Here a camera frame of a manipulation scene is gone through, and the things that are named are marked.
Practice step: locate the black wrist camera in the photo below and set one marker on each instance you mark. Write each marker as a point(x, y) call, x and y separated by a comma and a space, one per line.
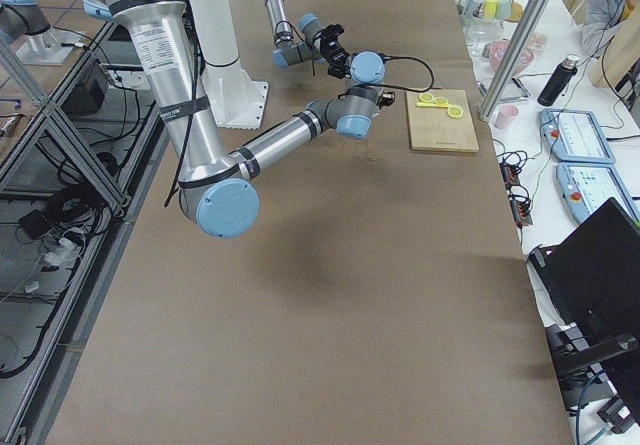
point(329, 35)
point(386, 99)

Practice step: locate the pink plastic cup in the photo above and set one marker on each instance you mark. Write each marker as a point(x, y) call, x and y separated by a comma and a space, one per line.
point(507, 114)

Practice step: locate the black water bottle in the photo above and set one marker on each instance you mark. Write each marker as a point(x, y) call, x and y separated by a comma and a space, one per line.
point(558, 80)

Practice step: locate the blue teach pendant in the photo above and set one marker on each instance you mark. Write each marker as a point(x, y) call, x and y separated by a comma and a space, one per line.
point(575, 136)
point(586, 186)

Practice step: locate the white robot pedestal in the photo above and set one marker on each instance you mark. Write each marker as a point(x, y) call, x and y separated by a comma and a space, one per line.
point(237, 101)

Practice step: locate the seated person grey hoodie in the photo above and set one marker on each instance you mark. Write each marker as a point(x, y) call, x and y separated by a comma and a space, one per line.
point(603, 19)

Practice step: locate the black monitor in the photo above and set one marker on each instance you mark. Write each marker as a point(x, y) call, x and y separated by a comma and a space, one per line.
point(592, 279)

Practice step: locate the yellow plastic cup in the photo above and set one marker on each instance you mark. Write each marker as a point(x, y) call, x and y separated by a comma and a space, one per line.
point(489, 10)

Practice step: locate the aluminium frame post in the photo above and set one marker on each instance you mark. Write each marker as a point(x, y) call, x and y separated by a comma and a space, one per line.
point(531, 16)

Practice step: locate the bamboo cutting board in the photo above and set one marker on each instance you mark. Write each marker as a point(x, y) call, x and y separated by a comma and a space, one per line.
point(432, 130)

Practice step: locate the yellow plastic knife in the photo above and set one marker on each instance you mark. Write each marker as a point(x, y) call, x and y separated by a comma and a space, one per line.
point(432, 105)

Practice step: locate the mint green plastic cup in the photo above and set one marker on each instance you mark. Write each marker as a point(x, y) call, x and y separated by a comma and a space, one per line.
point(503, 10)

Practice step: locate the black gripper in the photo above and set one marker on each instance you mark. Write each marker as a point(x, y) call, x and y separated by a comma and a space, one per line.
point(334, 58)

